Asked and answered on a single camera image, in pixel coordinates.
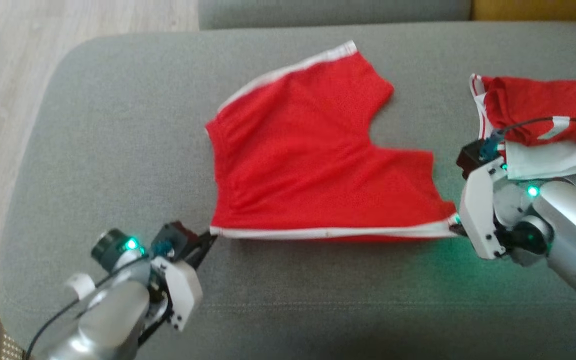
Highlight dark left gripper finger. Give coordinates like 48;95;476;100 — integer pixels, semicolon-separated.
188;231;219;247
186;239;218;272

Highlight small grey sofa cushion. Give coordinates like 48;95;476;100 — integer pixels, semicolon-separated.
198;0;473;31

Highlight red shorts with white stripes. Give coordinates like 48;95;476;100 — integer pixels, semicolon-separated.
469;72;576;182
204;40;462;245

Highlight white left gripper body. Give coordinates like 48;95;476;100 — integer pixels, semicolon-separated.
138;256;204;346

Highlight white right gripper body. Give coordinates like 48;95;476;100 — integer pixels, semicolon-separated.
459;157;539;261

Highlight yellow sofa cushion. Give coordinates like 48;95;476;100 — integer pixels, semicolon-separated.
470;0;576;23

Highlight large grey sofa seat cushion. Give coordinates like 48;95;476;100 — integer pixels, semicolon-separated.
0;20;576;360

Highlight thin black left gripper cable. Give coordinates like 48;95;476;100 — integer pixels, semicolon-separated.
138;295;175;347

